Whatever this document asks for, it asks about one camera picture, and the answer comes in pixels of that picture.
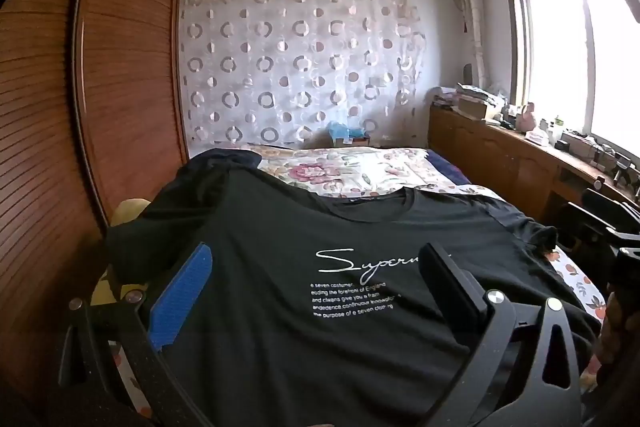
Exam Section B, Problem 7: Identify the pink figurine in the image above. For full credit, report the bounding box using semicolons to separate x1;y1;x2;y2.
515;103;539;132

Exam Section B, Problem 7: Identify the cardboard box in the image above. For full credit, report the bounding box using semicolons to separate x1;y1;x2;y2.
457;97;502;122

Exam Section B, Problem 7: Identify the wooden slatted wardrobe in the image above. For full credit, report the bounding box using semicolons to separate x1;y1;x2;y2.
0;0;191;288

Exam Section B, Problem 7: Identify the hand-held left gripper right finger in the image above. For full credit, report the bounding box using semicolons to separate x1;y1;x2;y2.
419;243;586;427

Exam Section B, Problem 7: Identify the pale yellow folded garment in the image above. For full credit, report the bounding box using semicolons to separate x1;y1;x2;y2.
110;198;152;228

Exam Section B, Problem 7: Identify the circle-patterned sheer curtain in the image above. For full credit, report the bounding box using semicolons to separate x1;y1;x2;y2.
179;0;428;148

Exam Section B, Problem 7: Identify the white wrapped pipe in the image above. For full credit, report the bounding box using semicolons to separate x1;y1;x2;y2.
451;0;490;90

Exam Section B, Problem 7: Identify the blue tissue box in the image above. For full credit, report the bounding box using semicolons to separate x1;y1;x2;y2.
326;121;371;148

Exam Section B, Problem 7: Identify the navy blanket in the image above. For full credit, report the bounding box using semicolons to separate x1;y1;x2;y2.
427;149;476;188

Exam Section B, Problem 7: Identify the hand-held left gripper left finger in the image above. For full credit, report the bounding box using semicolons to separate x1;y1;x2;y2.
57;242;221;427

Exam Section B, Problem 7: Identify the wooden-framed window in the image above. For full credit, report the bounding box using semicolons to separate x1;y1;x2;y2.
500;0;640;158

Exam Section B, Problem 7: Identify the floral bedspread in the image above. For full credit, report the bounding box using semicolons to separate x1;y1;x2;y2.
247;144;473;198

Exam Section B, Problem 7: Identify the pile of papers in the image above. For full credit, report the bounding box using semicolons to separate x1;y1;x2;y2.
432;83;508;110

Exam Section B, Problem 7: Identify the black printed t-shirt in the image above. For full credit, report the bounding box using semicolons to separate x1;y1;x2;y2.
102;157;603;427

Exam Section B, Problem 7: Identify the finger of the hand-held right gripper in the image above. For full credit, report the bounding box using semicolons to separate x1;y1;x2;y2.
566;202;622;254

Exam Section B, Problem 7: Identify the wooden cabinet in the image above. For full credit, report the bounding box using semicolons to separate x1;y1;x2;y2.
427;104;640;228

